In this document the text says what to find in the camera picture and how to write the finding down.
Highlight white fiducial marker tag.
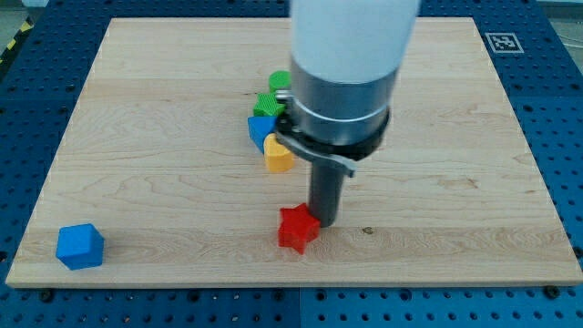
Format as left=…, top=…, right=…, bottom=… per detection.
left=486, top=32, right=524, bottom=54

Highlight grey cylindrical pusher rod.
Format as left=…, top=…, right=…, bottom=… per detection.
left=308, top=164, right=344, bottom=228

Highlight blue cube block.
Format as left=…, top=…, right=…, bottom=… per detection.
left=56, top=223, right=105, bottom=271

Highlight wooden board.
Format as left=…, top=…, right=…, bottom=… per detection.
left=6, top=17, right=582, bottom=289

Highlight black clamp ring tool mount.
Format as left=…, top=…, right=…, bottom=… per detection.
left=274, top=89, right=391, bottom=178

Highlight red star block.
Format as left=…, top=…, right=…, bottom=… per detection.
left=278, top=203, right=321, bottom=255

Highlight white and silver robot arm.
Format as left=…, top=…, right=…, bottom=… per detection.
left=275, top=0, right=421, bottom=228

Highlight green cylinder block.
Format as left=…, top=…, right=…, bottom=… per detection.
left=268, top=70, right=291, bottom=93

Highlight blue triangular block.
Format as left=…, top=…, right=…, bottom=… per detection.
left=247, top=116, right=276, bottom=153

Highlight green star block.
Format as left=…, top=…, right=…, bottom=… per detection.
left=253, top=93, right=286, bottom=117

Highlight yellow heart block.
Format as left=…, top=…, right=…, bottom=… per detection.
left=263, top=133, right=294, bottom=173

